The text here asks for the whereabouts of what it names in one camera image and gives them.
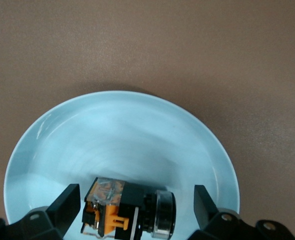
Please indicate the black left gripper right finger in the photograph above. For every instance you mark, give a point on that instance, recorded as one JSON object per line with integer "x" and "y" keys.
{"x": 205, "y": 210}

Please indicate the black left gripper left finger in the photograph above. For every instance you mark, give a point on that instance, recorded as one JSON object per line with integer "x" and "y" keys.
{"x": 62, "y": 210}

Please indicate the light blue round plate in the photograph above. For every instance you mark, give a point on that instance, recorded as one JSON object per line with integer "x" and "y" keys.
{"x": 112, "y": 140}

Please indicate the orange push button switch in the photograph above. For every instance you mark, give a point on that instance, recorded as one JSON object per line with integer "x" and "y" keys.
{"x": 131, "y": 200}

